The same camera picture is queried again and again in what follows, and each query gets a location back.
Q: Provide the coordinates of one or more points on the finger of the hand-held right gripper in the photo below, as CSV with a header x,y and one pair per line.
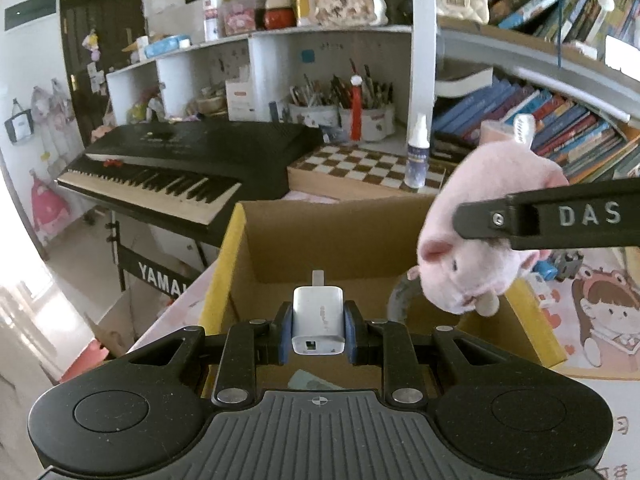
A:
x,y
480,217

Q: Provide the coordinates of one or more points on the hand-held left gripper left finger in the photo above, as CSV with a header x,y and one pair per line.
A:
x,y
286,335

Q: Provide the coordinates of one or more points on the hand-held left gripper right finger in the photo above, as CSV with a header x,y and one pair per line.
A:
x,y
351,335

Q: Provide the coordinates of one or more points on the white charger plug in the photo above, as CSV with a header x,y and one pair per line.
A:
x,y
317,320

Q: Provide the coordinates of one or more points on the pink plush toy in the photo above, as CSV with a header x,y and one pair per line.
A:
x,y
500,170

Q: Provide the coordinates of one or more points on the mint green utility knife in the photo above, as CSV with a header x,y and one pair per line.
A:
x,y
310,381

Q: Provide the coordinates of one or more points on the blue plastic packet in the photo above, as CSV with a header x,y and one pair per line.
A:
x,y
542,270

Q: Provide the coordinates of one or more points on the yellow cardboard box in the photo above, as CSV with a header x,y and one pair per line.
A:
x,y
320,240

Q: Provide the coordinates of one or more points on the white spray bottle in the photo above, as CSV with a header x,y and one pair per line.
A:
x,y
417,160

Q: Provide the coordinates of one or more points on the thick white book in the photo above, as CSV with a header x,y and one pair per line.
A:
x,y
462,84

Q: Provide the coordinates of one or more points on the wooden chessboard box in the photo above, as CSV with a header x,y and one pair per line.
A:
x,y
350,165

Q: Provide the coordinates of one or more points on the white pen cup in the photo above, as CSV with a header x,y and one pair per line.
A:
x,y
375,122
315,116

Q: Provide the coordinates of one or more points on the black keyboard stand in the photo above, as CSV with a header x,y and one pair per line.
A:
x,y
150,270

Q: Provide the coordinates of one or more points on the brown cardboard carton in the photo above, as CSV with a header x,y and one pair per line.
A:
x,y
125,325

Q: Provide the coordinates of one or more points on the red white figure pen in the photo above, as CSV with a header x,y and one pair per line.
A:
x,y
356,110

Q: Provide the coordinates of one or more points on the white wooden bookshelf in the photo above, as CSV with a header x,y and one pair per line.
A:
x,y
425,35

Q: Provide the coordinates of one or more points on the black electric keyboard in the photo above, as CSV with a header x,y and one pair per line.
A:
x,y
200,145

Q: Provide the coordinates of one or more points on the small white carton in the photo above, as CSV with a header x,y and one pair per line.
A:
x,y
240,100

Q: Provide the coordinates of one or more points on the white side shelf unit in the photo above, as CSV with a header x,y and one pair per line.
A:
x,y
200,75

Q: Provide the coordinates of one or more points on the yellow white bottle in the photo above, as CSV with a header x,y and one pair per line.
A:
x,y
302,2

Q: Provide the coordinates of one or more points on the red round jar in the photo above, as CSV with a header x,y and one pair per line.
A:
x,y
278,15

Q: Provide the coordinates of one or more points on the pink storage box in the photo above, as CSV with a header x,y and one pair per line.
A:
x,y
239,20

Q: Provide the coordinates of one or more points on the blue tissue pack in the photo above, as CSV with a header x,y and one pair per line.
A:
x,y
167,46

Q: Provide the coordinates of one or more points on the white lotion bottle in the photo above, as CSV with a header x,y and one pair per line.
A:
x,y
212,15

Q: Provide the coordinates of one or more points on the blue white tote bag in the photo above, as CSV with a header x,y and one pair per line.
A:
x,y
19,125

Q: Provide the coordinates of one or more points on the dark door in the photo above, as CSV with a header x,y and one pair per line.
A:
x,y
100,35

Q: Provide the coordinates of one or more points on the green wall sign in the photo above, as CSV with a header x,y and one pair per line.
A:
x,y
30,10

